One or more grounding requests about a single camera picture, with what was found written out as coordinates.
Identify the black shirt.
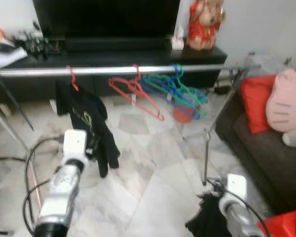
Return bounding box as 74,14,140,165
185,193,232,237

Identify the blue plastic hanger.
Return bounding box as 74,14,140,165
138,64,208,120

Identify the green plastic hanger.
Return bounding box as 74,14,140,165
141,64,210,117

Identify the black tee green print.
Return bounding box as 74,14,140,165
55,79,121,178

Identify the orange bin teal liner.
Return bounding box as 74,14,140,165
173,89,208,124

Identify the black soundbar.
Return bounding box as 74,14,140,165
64,36,171,52

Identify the pink cat face pillow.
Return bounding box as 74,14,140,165
265,68,296,133

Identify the small black box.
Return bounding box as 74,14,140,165
44,39,65,55

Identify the black remote control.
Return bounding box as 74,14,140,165
27,37,47,54

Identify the dark grey fabric sofa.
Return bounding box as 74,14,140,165
215,89,296,215

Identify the red plastic stool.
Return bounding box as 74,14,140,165
259,207,296,237

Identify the white paper stack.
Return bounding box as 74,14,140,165
0,42,28,69

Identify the black flat screen television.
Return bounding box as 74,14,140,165
32,0,182,50

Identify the white tissue pack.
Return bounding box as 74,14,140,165
171,27,185,50

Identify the black pouch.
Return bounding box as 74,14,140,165
0,42,15,52

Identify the black television cabinet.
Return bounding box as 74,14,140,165
0,42,227,102

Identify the red cushion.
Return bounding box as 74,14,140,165
239,68,296,135

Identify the white lace covered side table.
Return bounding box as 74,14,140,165
244,52,292,77

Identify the red laughing Buddha statue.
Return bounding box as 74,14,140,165
187,0,226,51

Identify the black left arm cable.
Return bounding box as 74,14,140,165
22,137,65,233

